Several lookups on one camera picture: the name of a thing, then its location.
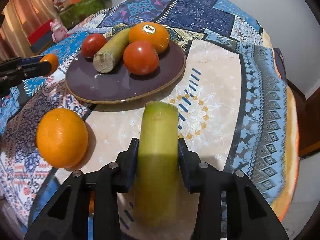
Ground small mandarin orange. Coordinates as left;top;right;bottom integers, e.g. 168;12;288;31
40;53;59;77

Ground green sugarcane piece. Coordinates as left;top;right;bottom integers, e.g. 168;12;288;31
134;101;180;228

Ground red and blue box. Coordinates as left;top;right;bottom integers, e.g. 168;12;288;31
27;19;53;54

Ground pink plush toy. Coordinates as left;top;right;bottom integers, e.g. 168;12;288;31
50;19;68;43

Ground orange curtain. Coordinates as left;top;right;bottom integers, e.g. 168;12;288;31
1;0;57;60

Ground green storage box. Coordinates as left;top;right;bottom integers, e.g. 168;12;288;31
59;0;105;29

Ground small red tomato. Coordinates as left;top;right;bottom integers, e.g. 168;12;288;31
81;34;106;59

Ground large loose orange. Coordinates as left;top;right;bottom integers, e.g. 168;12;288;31
36;108;89;168

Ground orange blanket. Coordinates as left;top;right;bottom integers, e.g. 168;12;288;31
263;31;299;221

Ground sugarcane piece on plate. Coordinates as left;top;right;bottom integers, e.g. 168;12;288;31
93;28;131;74

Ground dark purple round plate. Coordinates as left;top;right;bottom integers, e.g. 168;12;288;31
65;41;186;105

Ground blue patchwork bedspread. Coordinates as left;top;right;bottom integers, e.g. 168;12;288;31
1;0;287;239

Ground large red tomato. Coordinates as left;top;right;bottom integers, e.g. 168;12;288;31
123;41;159;76

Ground orange with sticker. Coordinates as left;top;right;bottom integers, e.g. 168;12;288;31
129;22;170;54

